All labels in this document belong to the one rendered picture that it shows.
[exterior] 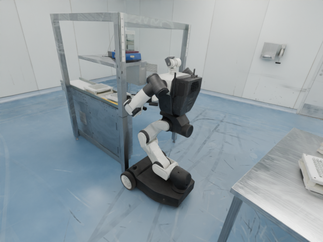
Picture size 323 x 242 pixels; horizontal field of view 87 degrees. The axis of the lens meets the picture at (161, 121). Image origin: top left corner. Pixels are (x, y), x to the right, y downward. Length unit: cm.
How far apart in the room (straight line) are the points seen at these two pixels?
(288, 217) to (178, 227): 100
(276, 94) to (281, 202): 423
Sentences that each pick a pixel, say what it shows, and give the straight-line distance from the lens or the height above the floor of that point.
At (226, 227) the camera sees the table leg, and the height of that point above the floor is 53.
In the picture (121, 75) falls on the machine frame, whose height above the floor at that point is 117.
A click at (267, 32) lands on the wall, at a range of 499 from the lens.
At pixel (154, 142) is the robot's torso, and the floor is 48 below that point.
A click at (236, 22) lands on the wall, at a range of 509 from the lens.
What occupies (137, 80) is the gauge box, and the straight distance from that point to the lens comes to 178.
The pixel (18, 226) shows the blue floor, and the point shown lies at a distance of 204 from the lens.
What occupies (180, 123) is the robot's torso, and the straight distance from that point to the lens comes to 138.
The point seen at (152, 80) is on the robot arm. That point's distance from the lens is 118.
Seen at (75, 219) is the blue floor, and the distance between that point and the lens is 188.
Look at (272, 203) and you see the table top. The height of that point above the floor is 83.
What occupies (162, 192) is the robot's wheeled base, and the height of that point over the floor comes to 17.
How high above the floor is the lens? 149
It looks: 27 degrees down
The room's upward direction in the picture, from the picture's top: 4 degrees clockwise
